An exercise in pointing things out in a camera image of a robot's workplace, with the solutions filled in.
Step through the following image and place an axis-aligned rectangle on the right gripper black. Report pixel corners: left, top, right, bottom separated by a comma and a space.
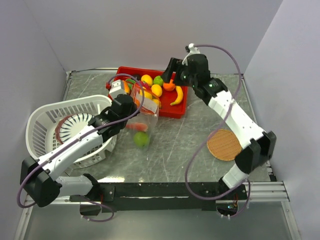
159, 58, 197, 89

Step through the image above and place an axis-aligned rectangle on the clear zip bag orange zipper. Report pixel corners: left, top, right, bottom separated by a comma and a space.
126, 84, 160, 151

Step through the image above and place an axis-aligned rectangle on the green lime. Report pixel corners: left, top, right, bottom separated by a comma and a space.
133, 131, 150, 148

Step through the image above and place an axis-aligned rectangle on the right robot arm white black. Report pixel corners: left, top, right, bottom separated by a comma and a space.
161, 53, 277, 199

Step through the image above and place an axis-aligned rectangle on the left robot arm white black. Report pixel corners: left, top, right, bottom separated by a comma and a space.
16, 94, 139, 208

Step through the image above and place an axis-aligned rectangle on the yellow orange mango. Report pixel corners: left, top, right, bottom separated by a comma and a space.
122, 81, 131, 94

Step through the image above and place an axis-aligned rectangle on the orange tangerine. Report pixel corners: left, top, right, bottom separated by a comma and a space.
162, 79, 176, 92

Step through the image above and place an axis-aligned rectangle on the green yellow guava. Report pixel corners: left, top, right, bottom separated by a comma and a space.
153, 75, 164, 87

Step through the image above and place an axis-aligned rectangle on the yellow banana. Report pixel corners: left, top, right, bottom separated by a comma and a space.
170, 86, 184, 106

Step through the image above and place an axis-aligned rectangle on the green watermelon wedge back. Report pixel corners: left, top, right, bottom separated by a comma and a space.
125, 78, 136, 85

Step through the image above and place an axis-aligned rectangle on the yellow pear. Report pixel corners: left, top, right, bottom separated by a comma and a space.
139, 88, 153, 100

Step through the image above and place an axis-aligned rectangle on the yellow orange centre fruit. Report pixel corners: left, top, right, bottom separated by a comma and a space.
151, 84, 163, 98

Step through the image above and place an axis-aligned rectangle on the yellow lemon back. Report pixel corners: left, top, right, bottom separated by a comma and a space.
141, 74, 153, 87

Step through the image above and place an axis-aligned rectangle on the red plastic tray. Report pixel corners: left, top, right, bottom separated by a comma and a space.
114, 66, 188, 119

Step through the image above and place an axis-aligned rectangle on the yellow fruit front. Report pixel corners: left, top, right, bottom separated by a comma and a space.
152, 98, 161, 109

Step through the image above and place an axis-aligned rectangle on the dark purple mangosteen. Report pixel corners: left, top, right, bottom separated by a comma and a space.
133, 74, 141, 80

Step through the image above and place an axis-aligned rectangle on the white blue striped plate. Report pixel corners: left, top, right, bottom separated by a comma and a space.
59, 113, 93, 143

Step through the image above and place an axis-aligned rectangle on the dark red plate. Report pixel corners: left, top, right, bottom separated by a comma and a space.
54, 117, 67, 144

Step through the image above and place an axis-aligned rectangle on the white plastic basket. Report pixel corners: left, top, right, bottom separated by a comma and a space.
25, 94, 112, 159

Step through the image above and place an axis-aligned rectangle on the round woven bamboo coaster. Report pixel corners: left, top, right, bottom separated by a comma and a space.
206, 129, 242, 162

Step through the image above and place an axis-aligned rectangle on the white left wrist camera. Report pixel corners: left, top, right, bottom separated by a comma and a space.
108, 79, 126, 100

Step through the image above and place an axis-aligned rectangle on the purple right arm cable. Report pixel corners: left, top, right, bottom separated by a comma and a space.
184, 43, 251, 219

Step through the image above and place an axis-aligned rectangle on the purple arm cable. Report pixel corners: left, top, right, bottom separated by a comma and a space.
184, 43, 251, 219
16, 73, 146, 223

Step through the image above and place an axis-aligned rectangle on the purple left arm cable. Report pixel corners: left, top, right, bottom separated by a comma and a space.
16, 73, 146, 223

